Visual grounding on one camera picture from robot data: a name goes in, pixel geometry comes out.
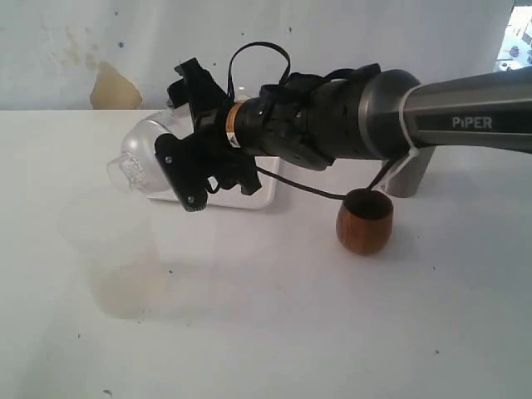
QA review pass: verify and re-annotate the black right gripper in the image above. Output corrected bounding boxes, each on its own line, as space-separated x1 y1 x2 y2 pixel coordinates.
168 58 262 195

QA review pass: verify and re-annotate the clear plastic shaker lid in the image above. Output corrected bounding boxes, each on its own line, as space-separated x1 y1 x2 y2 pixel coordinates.
106 119 170 195

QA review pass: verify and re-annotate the brown wooden cup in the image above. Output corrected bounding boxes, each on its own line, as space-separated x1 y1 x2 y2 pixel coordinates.
336 188 394 255

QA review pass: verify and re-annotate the stainless steel cup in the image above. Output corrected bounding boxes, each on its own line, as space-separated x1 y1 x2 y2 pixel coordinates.
382 147 435 198

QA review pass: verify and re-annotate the clear plastic shaker body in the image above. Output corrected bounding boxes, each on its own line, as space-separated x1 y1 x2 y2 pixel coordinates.
131 89 194 144

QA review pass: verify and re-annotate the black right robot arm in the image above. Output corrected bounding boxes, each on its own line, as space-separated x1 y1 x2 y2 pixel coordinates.
155 60 531 206

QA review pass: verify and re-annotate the translucent plastic cup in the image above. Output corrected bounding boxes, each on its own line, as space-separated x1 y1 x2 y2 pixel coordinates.
57 187 165 319

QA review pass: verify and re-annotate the white zip tie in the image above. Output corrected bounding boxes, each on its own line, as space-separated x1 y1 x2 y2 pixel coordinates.
385 85 421 181

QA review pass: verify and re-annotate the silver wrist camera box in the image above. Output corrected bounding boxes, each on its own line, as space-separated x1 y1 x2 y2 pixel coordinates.
155 133 213 212

